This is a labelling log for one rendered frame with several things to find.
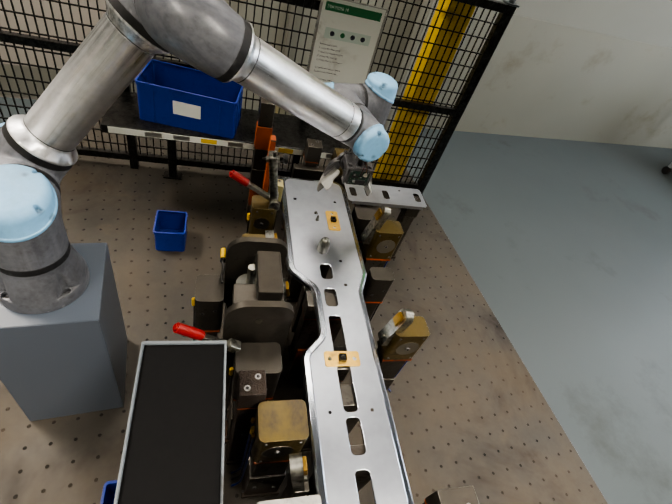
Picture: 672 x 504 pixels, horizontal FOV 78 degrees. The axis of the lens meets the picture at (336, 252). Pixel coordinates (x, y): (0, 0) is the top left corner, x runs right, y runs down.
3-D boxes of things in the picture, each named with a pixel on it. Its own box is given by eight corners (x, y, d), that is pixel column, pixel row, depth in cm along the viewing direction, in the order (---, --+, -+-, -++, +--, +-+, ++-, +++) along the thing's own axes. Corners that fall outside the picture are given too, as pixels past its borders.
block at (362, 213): (366, 275, 157) (391, 222, 137) (336, 274, 154) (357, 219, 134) (362, 261, 162) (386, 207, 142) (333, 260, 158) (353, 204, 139)
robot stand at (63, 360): (29, 421, 98) (-36, 331, 70) (44, 347, 110) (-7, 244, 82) (124, 407, 105) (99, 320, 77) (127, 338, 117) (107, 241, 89)
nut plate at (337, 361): (357, 351, 98) (359, 349, 97) (360, 366, 95) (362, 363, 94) (323, 351, 95) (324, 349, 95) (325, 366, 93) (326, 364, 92)
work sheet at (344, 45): (361, 97, 157) (388, 9, 135) (303, 87, 151) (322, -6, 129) (360, 95, 158) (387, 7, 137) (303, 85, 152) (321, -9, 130)
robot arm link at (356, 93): (333, 101, 83) (379, 102, 88) (313, 74, 89) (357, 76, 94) (324, 135, 88) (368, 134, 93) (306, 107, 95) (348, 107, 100)
